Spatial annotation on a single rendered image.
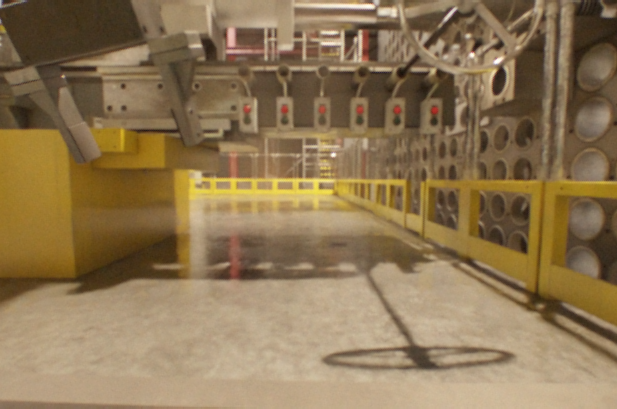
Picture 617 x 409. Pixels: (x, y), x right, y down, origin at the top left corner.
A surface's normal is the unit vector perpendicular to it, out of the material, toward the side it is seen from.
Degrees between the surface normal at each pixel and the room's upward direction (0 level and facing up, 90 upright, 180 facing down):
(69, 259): 90
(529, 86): 90
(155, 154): 90
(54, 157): 90
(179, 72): 113
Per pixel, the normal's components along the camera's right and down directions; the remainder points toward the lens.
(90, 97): 0.01, 0.08
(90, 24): -0.09, 0.47
